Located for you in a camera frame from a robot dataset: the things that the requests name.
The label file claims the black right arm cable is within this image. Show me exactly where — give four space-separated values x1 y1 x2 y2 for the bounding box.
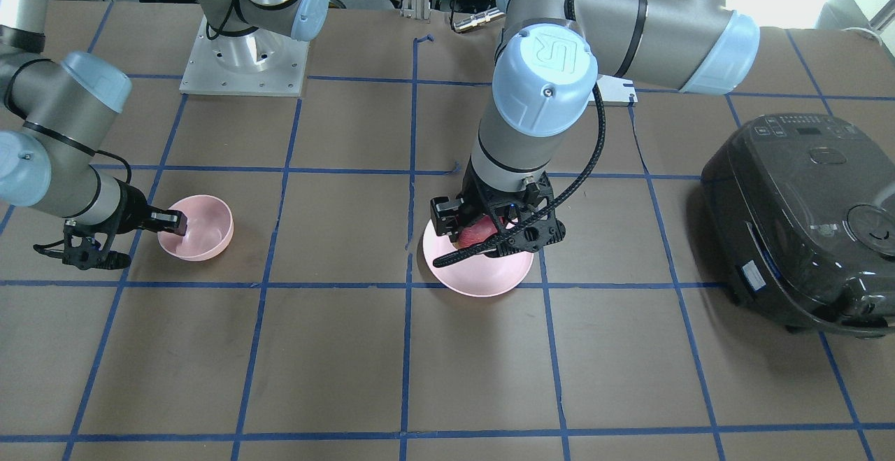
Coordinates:
34 146 134 259

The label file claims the black rice cooker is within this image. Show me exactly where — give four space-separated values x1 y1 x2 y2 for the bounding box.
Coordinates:
701 113 894 338

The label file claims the silver cable connector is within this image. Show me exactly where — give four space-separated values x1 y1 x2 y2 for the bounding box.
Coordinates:
450 8 505 34

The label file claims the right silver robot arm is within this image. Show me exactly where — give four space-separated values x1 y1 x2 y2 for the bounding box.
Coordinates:
2 0 329 270

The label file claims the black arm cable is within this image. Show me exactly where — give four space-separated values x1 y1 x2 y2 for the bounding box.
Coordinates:
433 0 672 268
34 146 134 259

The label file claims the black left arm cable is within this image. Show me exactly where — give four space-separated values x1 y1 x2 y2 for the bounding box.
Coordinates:
433 0 672 268

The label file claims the pink plate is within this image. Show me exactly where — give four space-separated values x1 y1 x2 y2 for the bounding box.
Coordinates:
422 222 534 297

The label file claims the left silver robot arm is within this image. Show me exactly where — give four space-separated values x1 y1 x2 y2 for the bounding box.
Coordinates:
431 0 760 269

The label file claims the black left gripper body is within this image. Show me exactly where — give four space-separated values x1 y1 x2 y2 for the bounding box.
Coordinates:
459 167 564 257

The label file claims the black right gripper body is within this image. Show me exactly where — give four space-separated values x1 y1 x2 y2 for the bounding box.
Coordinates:
62 181 150 270

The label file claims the pink bowl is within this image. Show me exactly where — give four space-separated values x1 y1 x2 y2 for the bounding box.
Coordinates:
157 195 235 262

